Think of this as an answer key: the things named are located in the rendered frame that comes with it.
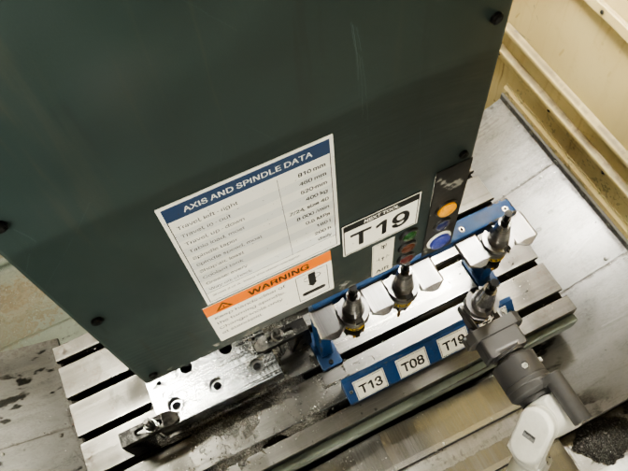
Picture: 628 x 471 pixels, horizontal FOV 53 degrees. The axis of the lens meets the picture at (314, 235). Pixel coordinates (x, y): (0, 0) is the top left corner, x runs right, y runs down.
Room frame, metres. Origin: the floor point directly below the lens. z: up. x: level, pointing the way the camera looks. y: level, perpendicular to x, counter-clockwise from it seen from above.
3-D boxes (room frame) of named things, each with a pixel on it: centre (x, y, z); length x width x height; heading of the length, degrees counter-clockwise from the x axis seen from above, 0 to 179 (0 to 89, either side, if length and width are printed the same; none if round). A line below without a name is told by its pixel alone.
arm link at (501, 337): (0.34, -0.33, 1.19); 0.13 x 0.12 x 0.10; 109
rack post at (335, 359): (0.49, 0.01, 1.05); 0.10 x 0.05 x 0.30; 19
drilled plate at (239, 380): (0.48, 0.29, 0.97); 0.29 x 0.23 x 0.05; 109
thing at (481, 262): (0.54, -0.32, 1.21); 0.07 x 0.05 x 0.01; 19
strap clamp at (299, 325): (0.50, 0.11, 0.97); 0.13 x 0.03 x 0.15; 109
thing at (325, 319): (0.44, 0.00, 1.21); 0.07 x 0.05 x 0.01; 19
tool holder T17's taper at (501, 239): (0.56, -0.37, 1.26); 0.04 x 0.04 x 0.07
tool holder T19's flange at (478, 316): (0.43, -0.30, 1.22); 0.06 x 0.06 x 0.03
